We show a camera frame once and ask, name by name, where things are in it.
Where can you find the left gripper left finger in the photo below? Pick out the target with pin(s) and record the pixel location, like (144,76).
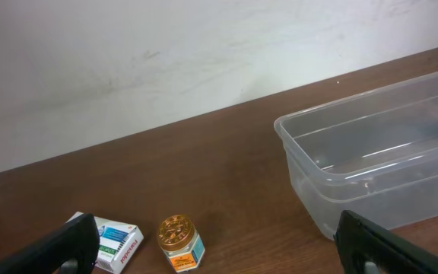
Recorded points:
(72,248)

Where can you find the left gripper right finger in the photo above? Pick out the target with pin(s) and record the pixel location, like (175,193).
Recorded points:
(365,247)

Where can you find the white Panadol box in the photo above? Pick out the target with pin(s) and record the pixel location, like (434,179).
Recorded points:
(118,243)

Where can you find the clear plastic container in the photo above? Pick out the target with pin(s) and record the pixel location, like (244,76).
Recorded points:
(374,153)

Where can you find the gold lid balm jar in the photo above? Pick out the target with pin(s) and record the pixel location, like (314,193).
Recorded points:
(181,243)

